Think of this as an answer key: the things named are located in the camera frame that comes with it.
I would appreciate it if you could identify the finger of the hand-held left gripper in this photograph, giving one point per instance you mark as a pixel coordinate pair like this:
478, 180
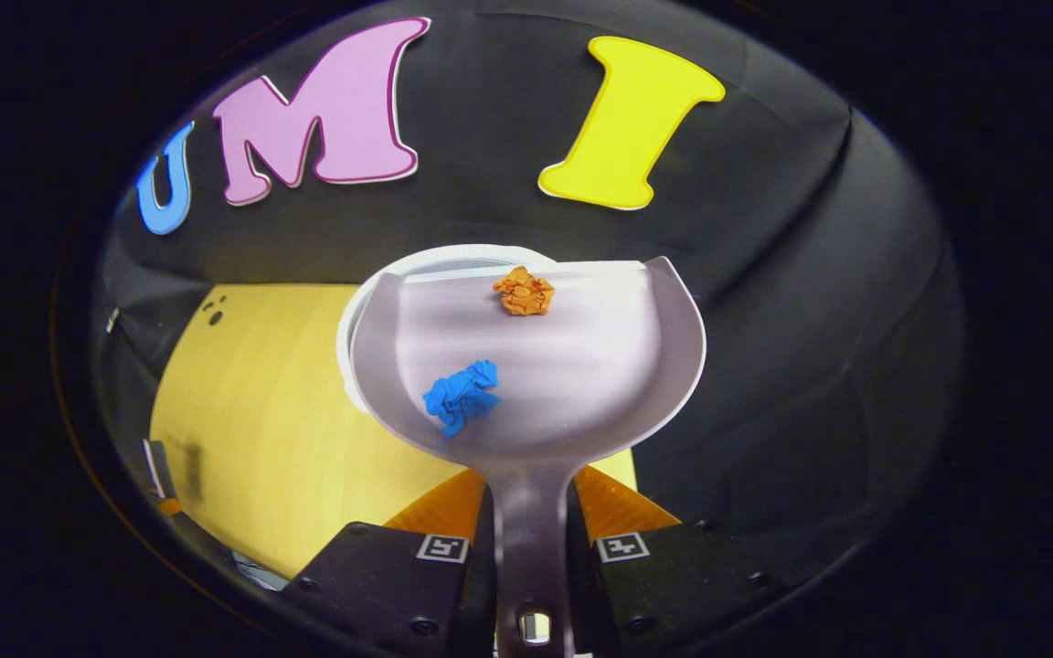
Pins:
170, 506

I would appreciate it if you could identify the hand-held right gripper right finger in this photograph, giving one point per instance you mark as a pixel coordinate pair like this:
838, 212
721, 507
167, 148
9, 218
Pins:
673, 585

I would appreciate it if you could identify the orange paper scrap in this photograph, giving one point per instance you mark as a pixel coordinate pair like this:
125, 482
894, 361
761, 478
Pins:
525, 291

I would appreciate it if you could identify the yellow wooden desktop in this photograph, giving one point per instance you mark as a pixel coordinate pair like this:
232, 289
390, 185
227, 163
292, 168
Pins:
261, 411

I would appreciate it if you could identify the black backdrop cloth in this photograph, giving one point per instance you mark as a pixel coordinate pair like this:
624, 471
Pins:
810, 320

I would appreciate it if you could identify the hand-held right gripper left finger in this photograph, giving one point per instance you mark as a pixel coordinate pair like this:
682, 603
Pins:
380, 585

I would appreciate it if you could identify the grey plastic dustpan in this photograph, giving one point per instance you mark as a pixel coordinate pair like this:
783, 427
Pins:
563, 366

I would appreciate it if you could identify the blue paper scrap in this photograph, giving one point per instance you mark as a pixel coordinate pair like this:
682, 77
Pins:
461, 397

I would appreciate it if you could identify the white ribbed cup garbage bin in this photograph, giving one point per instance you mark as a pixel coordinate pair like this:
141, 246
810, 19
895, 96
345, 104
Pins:
462, 253

